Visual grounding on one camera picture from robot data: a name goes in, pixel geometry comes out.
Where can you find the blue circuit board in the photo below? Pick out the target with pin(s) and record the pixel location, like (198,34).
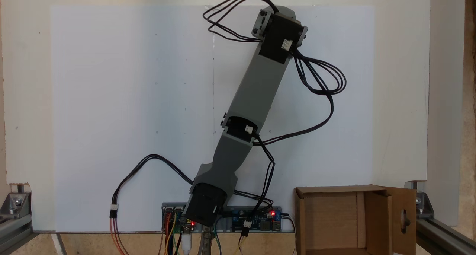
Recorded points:
(256,223)

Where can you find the small controller circuit board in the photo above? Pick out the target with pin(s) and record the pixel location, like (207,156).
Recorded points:
(174,219)

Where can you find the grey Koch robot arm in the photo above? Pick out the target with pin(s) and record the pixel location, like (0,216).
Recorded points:
(256,91)

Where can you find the clear tape strip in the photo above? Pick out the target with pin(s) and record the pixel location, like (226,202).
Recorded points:
(212,7)

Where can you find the metal corner bracket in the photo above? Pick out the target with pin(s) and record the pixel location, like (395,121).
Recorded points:
(15,203)
(424,204)

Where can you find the metal table clamp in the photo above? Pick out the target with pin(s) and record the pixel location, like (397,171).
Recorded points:
(205,244)

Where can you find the aluminium profile post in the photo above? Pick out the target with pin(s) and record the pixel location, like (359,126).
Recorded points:
(15,229)
(446,236)

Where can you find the open cardboard box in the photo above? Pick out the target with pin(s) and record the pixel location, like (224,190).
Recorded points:
(334,217)

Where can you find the grey mounting plate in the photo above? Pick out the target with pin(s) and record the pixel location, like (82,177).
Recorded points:
(171,204)

